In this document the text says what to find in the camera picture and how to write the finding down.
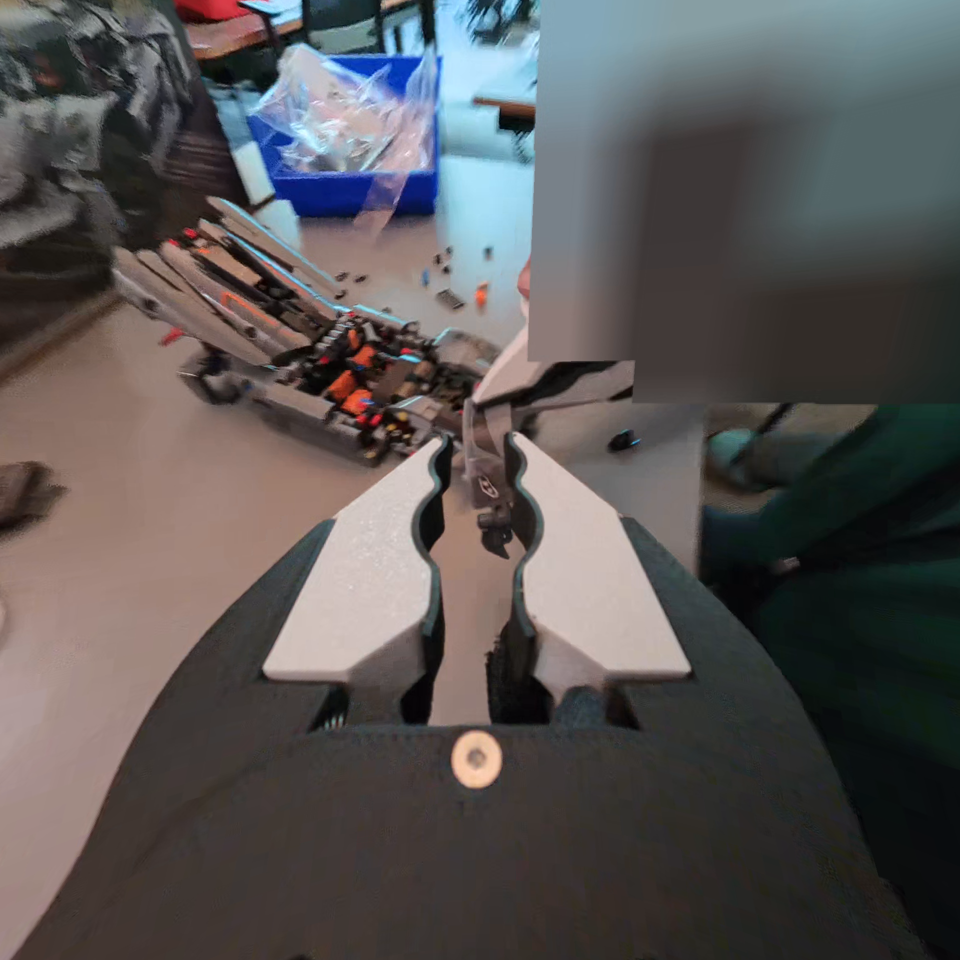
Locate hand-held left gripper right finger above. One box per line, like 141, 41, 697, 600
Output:
504, 431, 693, 714

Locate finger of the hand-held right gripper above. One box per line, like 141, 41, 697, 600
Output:
472, 332, 544, 411
516, 362, 636, 434

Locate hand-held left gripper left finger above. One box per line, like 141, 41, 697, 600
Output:
262, 435, 454, 714

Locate grey toy brick car model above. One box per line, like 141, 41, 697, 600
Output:
112, 196, 504, 468

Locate toy car set box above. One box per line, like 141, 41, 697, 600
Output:
0, 0, 250, 354

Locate scattered small black toy bricks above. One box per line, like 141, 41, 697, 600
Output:
333, 243, 498, 312

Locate person's green shirt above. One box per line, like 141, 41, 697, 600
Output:
699, 405, 960, 960

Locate blue bin with bags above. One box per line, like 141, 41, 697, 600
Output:
253, 43, 441, 243

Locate wooden-edged office desk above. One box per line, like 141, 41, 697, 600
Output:
183, 0, 421, 63

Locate red bag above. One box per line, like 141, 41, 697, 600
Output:
176, 0, 258, 25

